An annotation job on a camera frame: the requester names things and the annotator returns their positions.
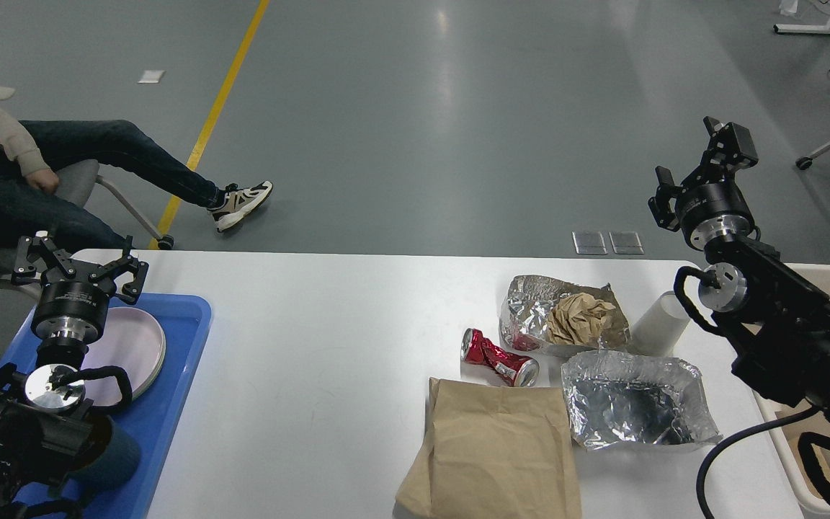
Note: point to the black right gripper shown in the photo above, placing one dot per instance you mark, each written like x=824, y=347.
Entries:
x=715, y=207

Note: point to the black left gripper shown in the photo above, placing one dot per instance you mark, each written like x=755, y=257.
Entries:
x=69, y=306

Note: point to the pink plate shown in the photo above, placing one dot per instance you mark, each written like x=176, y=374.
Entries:
x=112, y=348

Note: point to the brown paper ball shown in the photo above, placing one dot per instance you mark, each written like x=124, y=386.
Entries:
x=578, y=319

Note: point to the dark teal mug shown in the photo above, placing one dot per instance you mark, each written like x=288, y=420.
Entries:
x=111, y=458

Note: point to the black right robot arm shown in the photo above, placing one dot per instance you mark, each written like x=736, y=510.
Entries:
x=777, y=321

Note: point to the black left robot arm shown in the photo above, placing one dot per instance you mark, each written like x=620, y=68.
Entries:
x=56, y=421

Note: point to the grey office chair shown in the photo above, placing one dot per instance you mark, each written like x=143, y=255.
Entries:
x=76, y=183

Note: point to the blue plastic tray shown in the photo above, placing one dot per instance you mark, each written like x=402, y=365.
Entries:
x=152, y=418

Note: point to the green plate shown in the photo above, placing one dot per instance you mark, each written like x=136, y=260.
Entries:
x=147, y=354

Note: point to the seated person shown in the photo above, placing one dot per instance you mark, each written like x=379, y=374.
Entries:
x=32, y=151

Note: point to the floor outlet plates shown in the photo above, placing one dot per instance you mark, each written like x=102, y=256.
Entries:
x=598, y=243

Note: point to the translucent plastic cup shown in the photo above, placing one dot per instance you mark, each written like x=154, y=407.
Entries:
x=658, y=331

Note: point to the beige plastic bin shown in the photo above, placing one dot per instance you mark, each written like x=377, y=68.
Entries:
x=786, y=439

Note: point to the white paper on floor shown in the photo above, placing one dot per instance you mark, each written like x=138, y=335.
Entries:
x=151, y=77

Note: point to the crumpled foil bag upper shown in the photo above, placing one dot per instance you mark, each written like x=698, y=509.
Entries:
x=530, y=299

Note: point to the crumpled foil sheet lower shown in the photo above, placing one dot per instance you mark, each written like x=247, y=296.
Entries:
x=619, y=401

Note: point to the crushed red soda can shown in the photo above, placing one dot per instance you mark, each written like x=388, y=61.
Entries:
x=513, y=369

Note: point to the brown paper bag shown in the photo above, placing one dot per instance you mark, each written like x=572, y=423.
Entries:
x=493, y=452

